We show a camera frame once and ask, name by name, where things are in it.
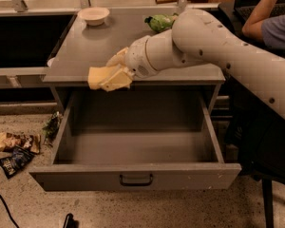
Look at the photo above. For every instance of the green snack bag on floor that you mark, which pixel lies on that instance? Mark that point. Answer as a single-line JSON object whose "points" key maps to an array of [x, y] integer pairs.
{"points": [[51, 128]]}

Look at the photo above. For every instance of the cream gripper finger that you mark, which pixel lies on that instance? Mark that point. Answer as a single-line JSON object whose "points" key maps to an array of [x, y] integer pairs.
{"points": [[118, 58], [116, 77]]}

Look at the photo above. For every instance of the yellow sponge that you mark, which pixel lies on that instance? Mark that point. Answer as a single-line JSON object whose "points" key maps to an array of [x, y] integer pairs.
{"points": [[97, 75]]}

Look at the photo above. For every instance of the black object on floor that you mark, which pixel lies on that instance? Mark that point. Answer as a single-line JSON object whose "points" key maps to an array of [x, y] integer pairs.
{"points": [[69, 221]]}

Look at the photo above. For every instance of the person's forearm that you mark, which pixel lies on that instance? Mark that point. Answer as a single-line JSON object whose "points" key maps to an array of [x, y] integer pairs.
{"points": [[253, 26]]}

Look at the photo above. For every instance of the white bowl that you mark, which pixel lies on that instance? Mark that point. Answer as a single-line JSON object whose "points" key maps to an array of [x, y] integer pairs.
{"points": [[93, 16]]}

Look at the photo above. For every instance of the black office chair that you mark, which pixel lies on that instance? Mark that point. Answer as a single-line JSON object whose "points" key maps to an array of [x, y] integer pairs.
{"points": [[259, 134]]}

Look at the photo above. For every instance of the dark blue snack bag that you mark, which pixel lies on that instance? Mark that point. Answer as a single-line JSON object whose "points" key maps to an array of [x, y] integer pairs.
{"points": [[18, 159]]}

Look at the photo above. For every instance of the grey open top drawer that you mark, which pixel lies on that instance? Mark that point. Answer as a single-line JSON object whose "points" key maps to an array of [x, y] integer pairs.
{"points": [[179, 147]]}

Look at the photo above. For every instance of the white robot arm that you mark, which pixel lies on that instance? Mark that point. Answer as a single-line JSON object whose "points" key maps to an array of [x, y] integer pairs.
{"points": [[197, 38]]}

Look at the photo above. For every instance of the tan snack bag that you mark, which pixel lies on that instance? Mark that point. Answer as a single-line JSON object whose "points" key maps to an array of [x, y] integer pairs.
{"points": [[30, 142]]}

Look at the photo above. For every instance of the black drawer handle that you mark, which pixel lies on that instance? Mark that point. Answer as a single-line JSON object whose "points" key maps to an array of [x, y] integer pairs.
{"points": [[135, 181]]}

